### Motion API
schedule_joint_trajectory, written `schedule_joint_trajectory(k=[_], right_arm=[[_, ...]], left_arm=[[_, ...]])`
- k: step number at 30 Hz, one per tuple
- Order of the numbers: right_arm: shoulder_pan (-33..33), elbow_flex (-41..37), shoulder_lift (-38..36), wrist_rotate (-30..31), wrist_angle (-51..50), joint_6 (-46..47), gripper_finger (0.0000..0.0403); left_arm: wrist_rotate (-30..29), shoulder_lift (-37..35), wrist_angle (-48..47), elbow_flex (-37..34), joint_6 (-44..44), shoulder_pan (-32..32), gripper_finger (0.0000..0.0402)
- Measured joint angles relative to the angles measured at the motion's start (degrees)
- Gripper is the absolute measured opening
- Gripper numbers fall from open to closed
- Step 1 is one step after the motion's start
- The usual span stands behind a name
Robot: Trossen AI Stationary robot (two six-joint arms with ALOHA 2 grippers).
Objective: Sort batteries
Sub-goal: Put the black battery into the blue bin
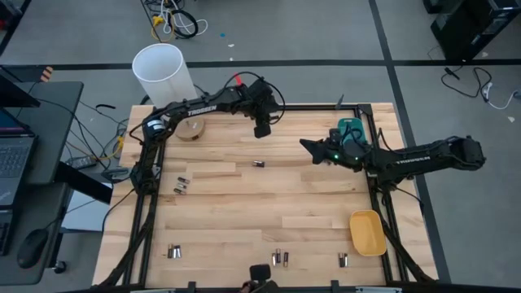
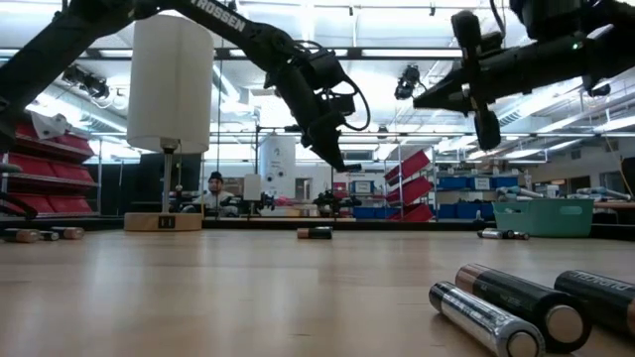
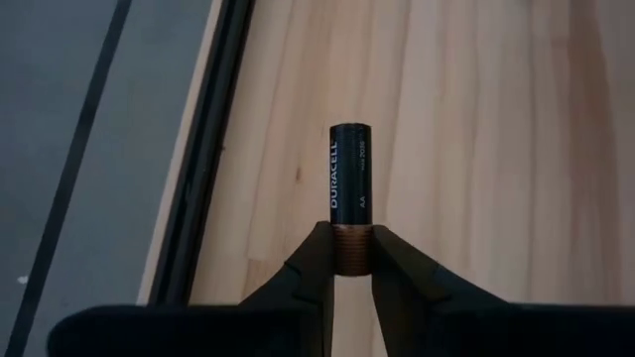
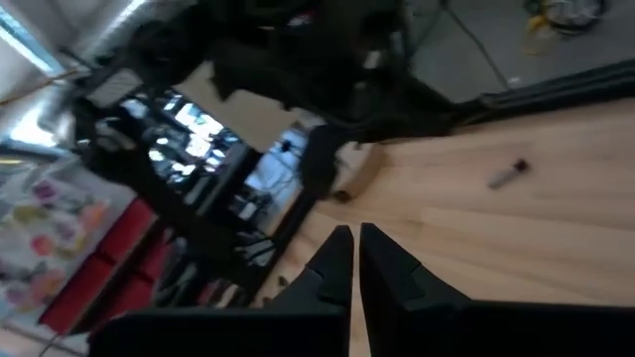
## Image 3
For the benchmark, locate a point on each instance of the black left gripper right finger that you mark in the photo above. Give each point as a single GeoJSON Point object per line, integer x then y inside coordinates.
{"type": "Point", "coordinates": [446, 322]}

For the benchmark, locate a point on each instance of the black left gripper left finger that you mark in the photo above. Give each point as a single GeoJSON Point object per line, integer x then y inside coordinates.
{"type": "Point", "coordinates": [278, 322]}

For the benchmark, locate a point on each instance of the black aluminium table frame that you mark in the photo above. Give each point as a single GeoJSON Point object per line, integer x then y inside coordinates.
{"type": "Point", "coordinates": [208, 149]}

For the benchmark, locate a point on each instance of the black copper Duracell AA battery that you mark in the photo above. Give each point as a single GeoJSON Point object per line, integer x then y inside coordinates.
{"type": "Point", "coordinates": [349, 173]}

